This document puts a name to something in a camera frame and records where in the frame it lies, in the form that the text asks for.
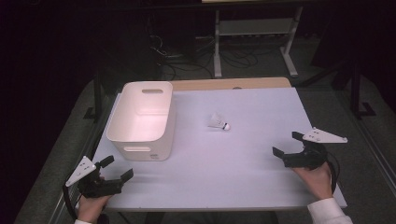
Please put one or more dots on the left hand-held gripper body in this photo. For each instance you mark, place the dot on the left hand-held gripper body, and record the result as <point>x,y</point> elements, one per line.
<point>93,186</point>

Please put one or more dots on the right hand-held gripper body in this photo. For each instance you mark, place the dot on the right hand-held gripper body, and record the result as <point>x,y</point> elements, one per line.
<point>306,158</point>

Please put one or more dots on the white plastic storage basket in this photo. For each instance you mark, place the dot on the white plastic storage basket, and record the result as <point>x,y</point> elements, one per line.
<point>140,124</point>

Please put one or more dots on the white feather shuttlecock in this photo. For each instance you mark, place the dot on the white feather shuttlecock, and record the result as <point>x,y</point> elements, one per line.
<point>216,121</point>

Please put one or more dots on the person's left hand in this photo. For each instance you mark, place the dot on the person's left hand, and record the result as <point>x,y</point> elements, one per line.
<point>90,208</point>

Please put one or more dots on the person's right hand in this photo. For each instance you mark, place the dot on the person's right hand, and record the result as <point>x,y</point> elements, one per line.
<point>316,183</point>

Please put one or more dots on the black metal stand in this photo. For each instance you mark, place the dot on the black metal stand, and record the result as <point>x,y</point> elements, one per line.
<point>355,93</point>

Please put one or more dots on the white metal desk frame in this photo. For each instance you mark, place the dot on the white metal desk frame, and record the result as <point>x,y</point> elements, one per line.
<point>255,27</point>

